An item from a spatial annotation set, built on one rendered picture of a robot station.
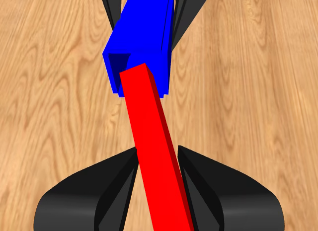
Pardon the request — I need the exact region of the blue hollow socket block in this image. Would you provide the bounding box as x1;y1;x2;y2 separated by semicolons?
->
102;0;174;99

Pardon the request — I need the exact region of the thin red peg bar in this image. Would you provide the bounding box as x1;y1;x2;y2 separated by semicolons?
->
119;63;195;231

